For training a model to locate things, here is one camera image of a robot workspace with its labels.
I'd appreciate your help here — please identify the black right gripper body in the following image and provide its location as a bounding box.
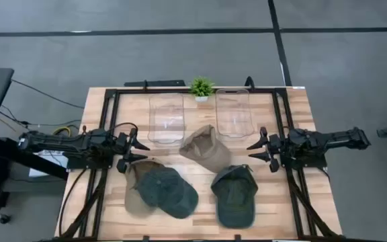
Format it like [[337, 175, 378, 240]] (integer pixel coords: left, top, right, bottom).
[[262, 126, 290, 173]]

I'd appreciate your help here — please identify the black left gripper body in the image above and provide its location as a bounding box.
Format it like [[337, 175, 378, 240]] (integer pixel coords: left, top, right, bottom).
[[114, 126, 140, 174]]

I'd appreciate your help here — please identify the tan baseball cap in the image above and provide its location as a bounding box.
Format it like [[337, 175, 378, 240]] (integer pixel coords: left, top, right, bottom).
[[179, 124, 232, 173], [124, 158, 167, 216]]

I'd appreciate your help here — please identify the teal green baseball cap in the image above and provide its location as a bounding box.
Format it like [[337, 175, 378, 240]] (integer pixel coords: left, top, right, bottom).
[[136, 166, 200, 220]]

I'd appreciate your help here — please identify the olive green baseball cap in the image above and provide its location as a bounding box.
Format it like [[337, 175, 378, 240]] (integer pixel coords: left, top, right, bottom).
[[210, 164, 259, 229]]

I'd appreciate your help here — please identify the clear plastic bin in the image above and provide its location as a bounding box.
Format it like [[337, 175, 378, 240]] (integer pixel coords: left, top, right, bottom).
[[215, 89, 255, 139], [147, 93, 185, 146]]

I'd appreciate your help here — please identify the black power strip bar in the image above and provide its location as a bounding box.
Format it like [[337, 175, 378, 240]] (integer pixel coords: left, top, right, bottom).
[[124, 79, 186, 87]]

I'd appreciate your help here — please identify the white printed paper sheet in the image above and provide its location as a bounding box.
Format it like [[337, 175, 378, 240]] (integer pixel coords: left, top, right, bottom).
[[28, 149, 69, 178]]

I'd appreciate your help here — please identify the small green potted plant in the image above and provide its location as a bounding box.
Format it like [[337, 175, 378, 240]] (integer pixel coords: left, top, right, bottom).
[[189, 76, 215, 103]]

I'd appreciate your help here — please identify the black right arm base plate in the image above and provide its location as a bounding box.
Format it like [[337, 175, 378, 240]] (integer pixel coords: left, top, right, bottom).
[[280, 143, 328, 169]]

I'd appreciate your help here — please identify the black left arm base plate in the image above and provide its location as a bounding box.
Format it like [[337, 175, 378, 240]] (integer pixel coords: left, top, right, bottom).
[[66, 147, 114, 170]]

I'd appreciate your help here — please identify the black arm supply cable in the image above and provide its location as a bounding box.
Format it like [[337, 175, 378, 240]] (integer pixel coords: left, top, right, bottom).
[[58, 167, 90, 237]]

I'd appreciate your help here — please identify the black floor cable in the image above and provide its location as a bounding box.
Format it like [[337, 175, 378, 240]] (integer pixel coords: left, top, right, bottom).
[[11, 79, 85, 110]]

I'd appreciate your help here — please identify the black desk base frame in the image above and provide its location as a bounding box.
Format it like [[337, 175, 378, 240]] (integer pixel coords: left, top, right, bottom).
[[0, 134, 69, 223]]

